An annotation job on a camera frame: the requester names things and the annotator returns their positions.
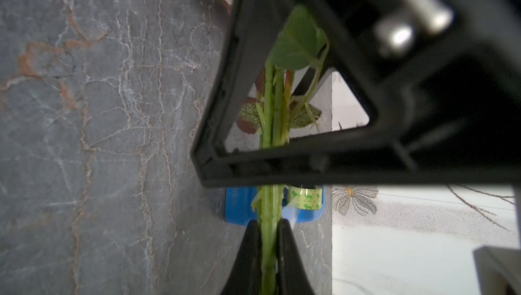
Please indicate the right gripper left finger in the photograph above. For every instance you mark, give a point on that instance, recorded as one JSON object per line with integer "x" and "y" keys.
{"x": 246, "y": 274}

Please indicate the blue tape dispenser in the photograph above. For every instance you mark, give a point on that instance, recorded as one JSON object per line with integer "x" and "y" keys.
{"x": 300, "y": 204}

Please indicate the pink rose bouquet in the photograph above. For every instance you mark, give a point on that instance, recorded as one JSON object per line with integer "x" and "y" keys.
{"x": 273, "y": 112}

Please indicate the silver aluminium case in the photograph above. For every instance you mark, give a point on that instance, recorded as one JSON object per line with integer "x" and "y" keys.
{"x": 498, "y": 270}

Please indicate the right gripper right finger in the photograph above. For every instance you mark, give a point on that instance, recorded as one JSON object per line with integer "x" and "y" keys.
{"x": 291, "y": 276}

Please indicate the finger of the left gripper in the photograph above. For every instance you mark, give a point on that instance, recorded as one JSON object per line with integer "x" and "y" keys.
{"x": 391, "y": 92}

